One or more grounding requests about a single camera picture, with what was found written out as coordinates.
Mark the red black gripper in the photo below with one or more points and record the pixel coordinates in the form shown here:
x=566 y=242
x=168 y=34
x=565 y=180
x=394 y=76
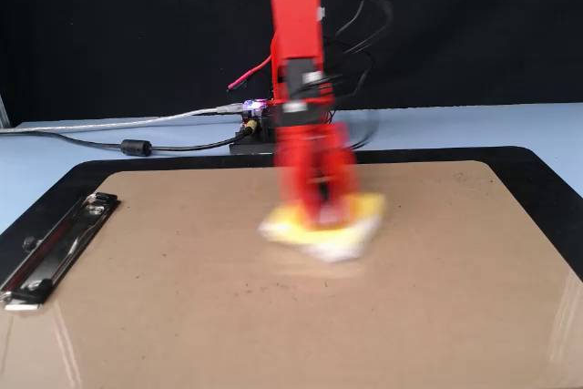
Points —
x=300 y=113

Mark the yellow white sponge black knob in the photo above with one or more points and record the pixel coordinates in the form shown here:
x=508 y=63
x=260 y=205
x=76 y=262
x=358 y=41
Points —
x=337 y=243

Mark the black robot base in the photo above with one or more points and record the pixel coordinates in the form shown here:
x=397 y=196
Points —
x=252 y=147

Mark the silver metal clipboard clip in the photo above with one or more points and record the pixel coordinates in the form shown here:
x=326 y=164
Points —
x=54 y=252

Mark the controller circuit board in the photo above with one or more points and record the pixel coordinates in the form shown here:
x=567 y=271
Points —
x=254 y=109

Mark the black mat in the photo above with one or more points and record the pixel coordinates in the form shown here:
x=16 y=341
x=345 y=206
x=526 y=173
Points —
x=432 y=154

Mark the brown clipboard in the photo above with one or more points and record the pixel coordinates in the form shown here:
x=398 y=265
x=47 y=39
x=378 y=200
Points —
x=319 y=325

